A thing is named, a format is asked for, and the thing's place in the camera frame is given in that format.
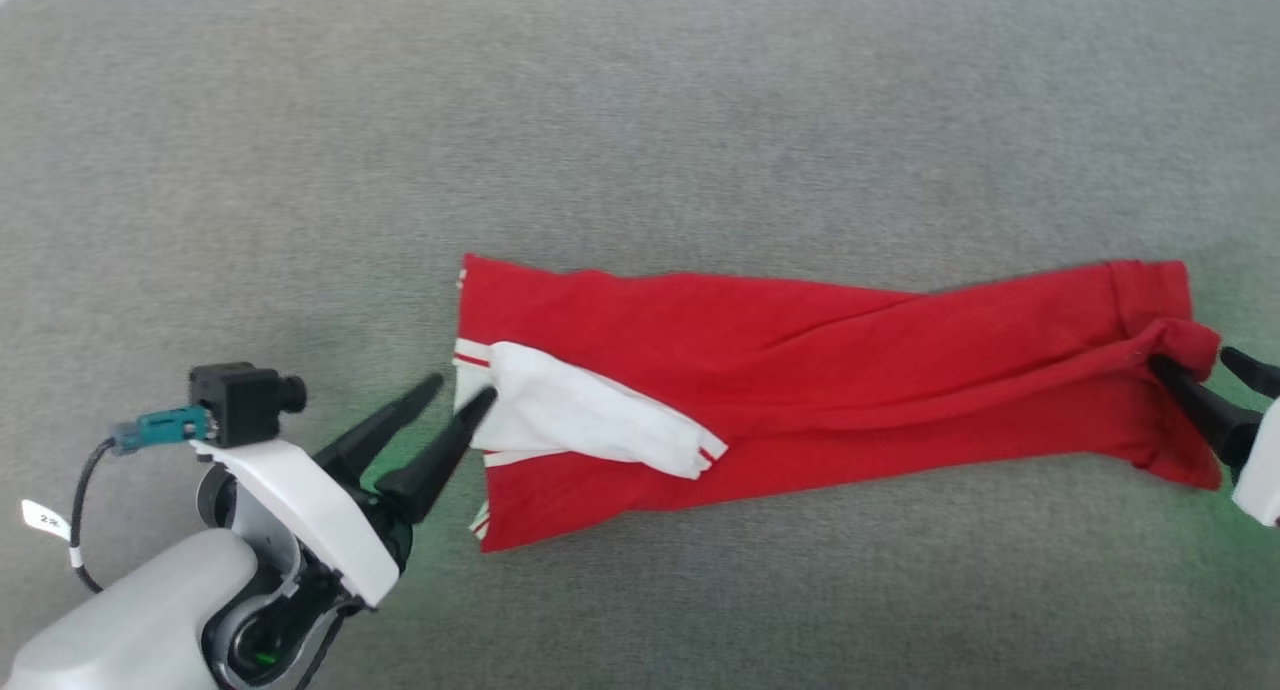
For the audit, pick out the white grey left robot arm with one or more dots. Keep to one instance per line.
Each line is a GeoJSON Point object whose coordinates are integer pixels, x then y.
{"type": "Point", "coordinates": [130, 620]}

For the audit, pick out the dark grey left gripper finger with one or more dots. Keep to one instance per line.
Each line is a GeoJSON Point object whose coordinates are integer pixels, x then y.
{"type": "Point", "coordinates": [435, 455]}
{"type": "Point", "coordinates": [385, 425]}

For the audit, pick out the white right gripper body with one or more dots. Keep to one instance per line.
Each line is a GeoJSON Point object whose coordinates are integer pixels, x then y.
{"type": "Point", "coordinates": [1265, 470]}

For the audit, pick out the red and white jersey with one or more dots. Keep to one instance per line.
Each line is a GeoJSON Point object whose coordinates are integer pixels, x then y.
{"type": "Point", "coordinates": [800, 370]}

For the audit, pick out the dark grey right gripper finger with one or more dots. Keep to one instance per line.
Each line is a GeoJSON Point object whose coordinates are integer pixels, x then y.
{"type": "Point", "coordinates": [1215, 420]}
{"type": "Point", "coordinates": [1255, 370]}

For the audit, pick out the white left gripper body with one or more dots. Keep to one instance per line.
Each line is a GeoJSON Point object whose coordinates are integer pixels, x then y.
{"type": "Point", "coordinates": [310, 510]}

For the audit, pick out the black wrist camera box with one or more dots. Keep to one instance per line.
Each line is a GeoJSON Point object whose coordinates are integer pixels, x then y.
{"type": "Point", "coordinates": [240, 400]}

